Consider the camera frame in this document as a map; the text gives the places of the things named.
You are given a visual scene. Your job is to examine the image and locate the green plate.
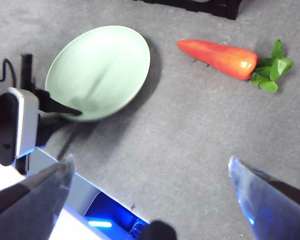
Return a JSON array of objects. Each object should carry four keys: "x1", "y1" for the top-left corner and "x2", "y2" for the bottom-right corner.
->
[{"x1": 44, "y1": 24, "x2": 151, "y2": 123}]

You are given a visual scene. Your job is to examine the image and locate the orange carrot with green leaves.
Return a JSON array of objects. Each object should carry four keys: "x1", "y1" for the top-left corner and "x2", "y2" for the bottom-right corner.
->
[{"x1": 176, "y1": 39, "x2": 294, "y2": 94}]

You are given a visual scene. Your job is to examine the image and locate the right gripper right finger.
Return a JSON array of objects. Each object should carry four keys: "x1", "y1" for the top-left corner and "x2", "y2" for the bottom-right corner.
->
[{"x1": 228, "y1": 156, "x2": 300, "y2": 240}]

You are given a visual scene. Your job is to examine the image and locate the black plate rack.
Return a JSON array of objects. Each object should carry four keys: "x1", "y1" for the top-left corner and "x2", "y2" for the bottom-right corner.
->
[{"x1": 132, "y1": 0, "x2": 243, "y2": 21}]

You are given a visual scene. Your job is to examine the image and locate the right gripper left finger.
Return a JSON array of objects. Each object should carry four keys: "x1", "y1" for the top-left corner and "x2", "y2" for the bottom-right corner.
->
[{"x1": 0, "y1": 153, "x2": 76, "y2": 240}]

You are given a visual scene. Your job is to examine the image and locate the pale grey camera box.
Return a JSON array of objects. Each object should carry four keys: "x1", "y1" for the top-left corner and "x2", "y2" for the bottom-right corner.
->
[{"x1": 8, "y1": 87, "x2": 40, "y2": 159}]

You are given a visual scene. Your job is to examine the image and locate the black rounded object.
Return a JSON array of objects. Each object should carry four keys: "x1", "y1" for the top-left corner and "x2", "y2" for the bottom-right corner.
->
[{"x1": 139, "y1": 219, "x2": 177, "y2": 240}]

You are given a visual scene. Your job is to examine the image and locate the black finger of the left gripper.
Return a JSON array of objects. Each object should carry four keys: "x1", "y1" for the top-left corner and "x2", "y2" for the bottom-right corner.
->
[
  {"x1": 37, "y1": 116, "x2": 77, "y2": 148},
  {"x1": 34, "y1": 89, "x2": 83, "y2": 116}
]

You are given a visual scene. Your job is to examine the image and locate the thin black cable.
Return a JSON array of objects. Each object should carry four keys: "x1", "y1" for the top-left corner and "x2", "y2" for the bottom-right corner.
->
[{"x1": 0, "y1": 58, "x2": 17, "y2": 83}]

